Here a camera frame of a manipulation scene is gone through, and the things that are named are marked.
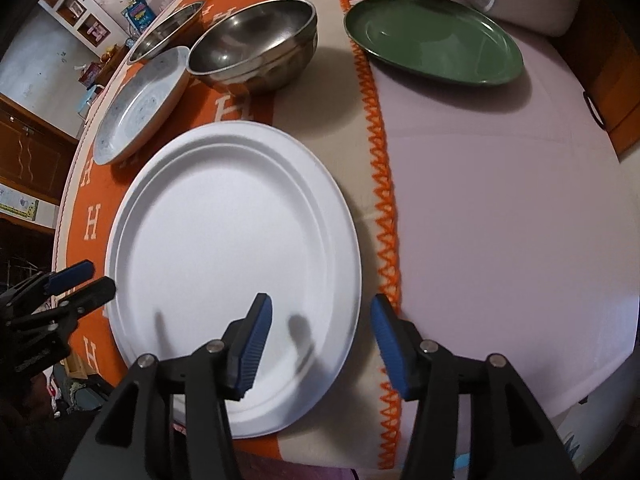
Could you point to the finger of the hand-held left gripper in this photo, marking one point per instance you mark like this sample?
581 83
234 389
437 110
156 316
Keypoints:
92 292
70 274

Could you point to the wooden cabinet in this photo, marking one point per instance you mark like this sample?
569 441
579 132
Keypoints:
30 160

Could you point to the blue stool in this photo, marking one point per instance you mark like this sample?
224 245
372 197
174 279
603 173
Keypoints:
89 100

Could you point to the wide shallow steel bowl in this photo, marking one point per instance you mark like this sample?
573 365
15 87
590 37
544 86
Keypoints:
165 30

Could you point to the white plate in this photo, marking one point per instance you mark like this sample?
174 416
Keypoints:
220 260

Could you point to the person's dark clothing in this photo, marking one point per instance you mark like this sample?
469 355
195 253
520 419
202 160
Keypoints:
25 435

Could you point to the white wall shelf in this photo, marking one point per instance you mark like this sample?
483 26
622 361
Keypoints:
75 15

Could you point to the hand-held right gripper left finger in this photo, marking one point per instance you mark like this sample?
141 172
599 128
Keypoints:
257 345

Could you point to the pink printed table cover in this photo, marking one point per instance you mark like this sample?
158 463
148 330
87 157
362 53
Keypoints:
500 240

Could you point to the wooden furniture frame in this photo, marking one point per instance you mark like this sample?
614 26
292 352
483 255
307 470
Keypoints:
615 85

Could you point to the deep steel bowl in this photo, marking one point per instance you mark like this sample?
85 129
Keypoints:
270 77
245 40

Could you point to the green plate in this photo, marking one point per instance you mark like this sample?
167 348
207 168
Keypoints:
430 40

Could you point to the blue toy box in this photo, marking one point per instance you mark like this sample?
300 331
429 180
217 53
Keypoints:
137 12

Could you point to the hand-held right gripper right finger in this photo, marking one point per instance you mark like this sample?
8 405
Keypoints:
387 345

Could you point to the orange printed blanket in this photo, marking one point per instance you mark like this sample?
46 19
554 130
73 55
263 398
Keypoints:
235 105

